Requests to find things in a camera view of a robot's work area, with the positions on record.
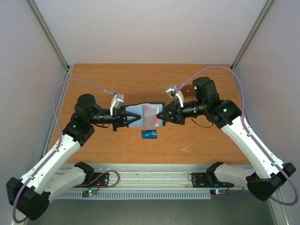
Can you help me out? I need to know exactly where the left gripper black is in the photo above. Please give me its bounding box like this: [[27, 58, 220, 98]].
[[89, 105, 142, 132]]

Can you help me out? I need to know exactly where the blue credit card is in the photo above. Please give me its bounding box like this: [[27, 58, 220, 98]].
[[141, 130, 158, 140]]

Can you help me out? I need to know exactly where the red white credit card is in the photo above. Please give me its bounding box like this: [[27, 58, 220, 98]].
[[143, 104, 163, 129]]

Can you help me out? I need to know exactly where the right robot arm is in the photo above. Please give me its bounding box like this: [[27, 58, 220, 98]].
[[157, 77, 296, 201]]

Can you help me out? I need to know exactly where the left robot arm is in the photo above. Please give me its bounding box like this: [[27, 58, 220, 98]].
[[6, 93, 141, 223]]

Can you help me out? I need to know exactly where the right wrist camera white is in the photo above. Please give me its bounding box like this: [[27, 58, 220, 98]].
[[165, 84, 184, 108]]

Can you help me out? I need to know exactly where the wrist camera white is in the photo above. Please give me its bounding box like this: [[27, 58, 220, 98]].
[[165, 84, 184, 108], [110, 92, 124, 115]]

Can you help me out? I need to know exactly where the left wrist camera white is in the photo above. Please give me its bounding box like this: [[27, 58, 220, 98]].
[[110, 92, 124, 115]]

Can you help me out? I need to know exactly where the aluminium rail frame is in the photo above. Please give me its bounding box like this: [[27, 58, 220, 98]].
[[25, 163, 279, 190]]

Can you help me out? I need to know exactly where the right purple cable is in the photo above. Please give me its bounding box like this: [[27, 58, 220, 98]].
[[178, 65, 299, 206]]

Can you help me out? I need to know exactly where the purple cable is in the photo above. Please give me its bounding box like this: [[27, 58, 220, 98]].
[[12, 78, 117, 223], [178, 65, 299, 206]]

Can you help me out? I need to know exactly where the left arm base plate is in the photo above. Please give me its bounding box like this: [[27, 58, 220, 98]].
[[74, 172, 110, 188]]

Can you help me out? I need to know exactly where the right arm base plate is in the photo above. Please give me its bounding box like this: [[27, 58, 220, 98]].
[[188, 172, 234, 188]]

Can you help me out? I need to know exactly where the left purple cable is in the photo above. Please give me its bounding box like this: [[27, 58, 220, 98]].
[[12, 78, 117, 223]]

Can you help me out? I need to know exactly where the grey slotted cable duct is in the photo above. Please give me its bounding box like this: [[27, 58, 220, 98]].
[[57, 190, 211, 201]]

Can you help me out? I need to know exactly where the left corner aluminium post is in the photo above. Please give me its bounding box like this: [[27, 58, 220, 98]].
[[27, 0, 71, 73]]

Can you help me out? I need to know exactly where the corner aluminium post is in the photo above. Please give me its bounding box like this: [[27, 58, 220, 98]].
[[231, 0, 276, 72], [27, 0, 71, 73]]

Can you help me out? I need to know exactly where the right corner aluminium post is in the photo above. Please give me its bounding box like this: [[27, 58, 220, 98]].
[[231, 0, 276, 72]]

